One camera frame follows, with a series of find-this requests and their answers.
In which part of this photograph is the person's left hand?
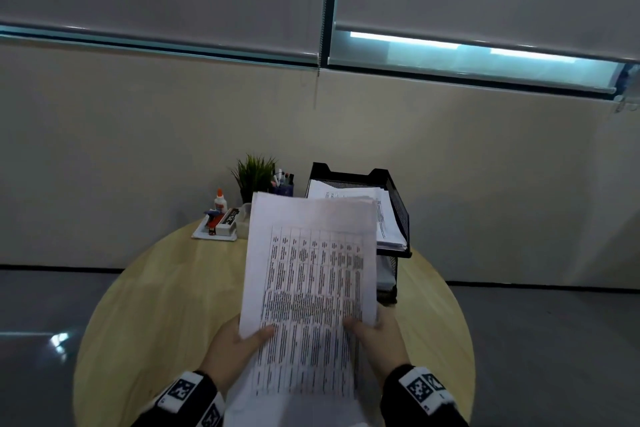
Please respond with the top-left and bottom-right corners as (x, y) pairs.
(199, 314), (277, 398)

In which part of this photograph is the window with black frame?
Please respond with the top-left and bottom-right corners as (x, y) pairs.
(0, 0), (640, 102)

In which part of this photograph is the white box black label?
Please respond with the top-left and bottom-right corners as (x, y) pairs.
(215, 207), (240, 236)

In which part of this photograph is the person's right hand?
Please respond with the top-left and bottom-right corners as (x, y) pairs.
(342, 304), (411, 388)

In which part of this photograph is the black mesh paper tray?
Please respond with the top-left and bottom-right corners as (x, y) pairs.
(305, 162), (413, 305)

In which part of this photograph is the black left wrist band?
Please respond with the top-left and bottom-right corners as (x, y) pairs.
(131, 370), (226, 427)

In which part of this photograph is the clear plastic box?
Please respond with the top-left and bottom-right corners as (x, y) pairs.
(235, 202), (252, 240)

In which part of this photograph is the black wrist band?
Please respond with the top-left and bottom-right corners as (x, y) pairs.
(379, 364), (471, 427)
(131, 370), (226, 427)

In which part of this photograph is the white tray with stapler items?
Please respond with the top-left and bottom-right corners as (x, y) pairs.
(191, 213), (239, 242)

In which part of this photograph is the green potted plant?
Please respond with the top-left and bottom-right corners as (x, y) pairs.
(231, 153), (279, 205)

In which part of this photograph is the black right wrist band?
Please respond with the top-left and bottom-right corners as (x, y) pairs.
(379, 364), (471, 427)

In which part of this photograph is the round wooden table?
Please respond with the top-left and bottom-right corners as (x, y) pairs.
(72, 219), (476, 427)

